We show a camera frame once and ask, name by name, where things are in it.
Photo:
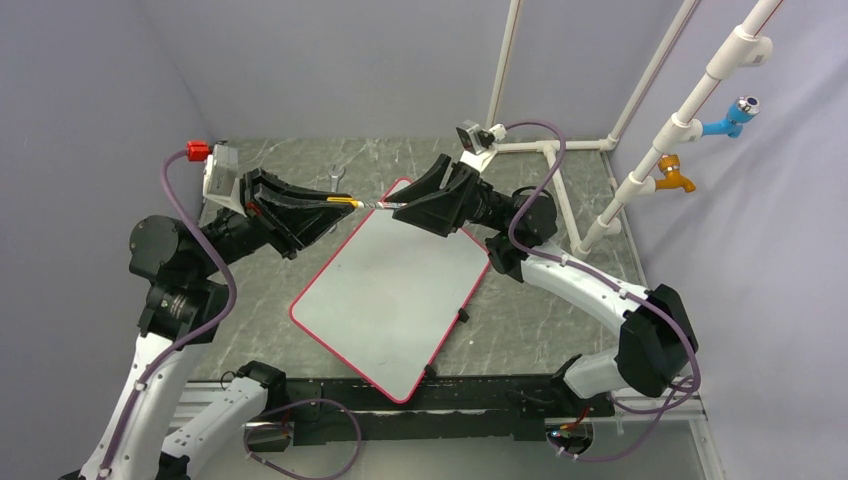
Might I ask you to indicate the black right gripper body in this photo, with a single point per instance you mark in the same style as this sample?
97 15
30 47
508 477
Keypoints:
486 207

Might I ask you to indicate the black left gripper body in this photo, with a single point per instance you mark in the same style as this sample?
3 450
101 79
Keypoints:
255 218

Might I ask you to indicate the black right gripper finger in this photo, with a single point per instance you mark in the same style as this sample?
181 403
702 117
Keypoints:
427 188
441 219

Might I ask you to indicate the yellow whiteboard marker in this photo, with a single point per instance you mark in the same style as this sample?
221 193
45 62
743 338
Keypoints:
360 204

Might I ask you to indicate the red-framed whiteboard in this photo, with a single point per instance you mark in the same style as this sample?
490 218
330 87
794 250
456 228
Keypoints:
387 299

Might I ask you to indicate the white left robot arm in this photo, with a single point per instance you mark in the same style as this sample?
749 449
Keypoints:
191 291

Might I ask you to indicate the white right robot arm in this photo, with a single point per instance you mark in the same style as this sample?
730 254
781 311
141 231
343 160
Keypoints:
655 337

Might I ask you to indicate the silver wrench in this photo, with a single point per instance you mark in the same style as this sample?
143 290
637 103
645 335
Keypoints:
336 173

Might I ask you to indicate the orange faucet valve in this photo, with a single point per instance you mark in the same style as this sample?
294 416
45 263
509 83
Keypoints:
669 166

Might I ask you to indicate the blue faucet valve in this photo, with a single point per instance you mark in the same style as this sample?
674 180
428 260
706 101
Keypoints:
742 111

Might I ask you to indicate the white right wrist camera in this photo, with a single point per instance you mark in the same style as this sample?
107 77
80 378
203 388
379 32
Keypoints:
479 144

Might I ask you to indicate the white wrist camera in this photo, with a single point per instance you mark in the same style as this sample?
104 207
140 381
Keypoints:
479 144
221 182

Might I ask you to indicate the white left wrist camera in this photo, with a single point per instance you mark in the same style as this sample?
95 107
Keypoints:
221 182

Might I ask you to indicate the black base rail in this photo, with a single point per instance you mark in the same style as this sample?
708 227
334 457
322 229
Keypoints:
523 407

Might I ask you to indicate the white PVC pipe frame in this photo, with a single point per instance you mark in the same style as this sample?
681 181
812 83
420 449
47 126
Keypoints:
588 65

